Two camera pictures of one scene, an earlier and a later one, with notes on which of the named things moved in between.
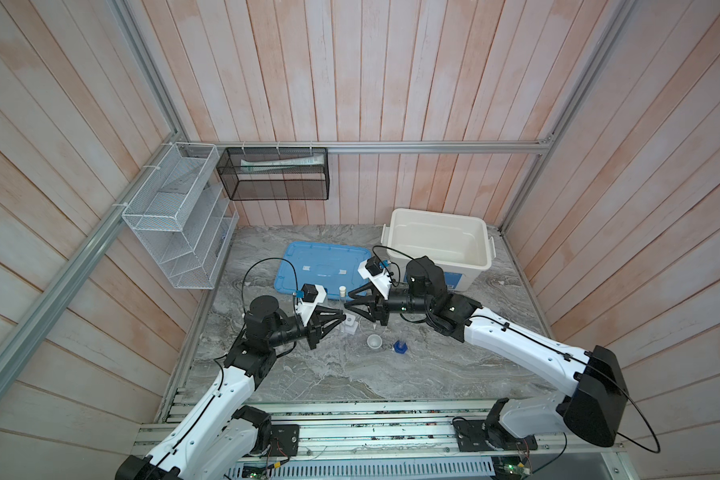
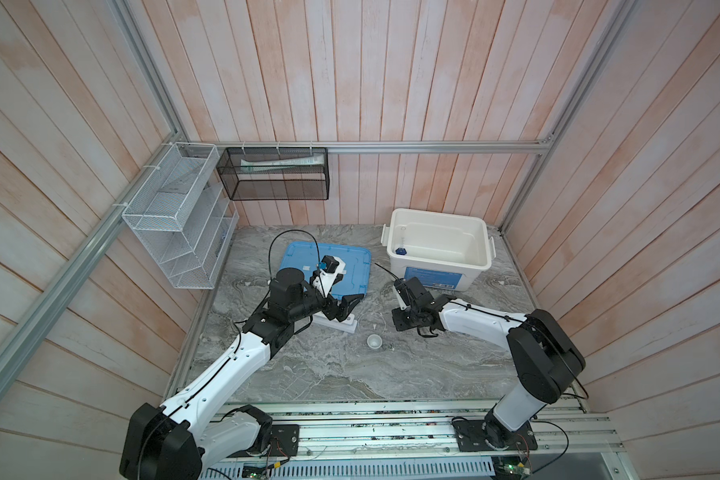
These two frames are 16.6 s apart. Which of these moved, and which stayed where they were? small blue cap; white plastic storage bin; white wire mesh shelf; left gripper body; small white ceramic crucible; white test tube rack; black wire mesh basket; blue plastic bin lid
Moved: left gripper body; small blue cap
Stayed: white wire mesh shelf; white plastic storage bin; blue plastic bin lid; white test tube rack; black wire mesh basket; small white ceramic crucible
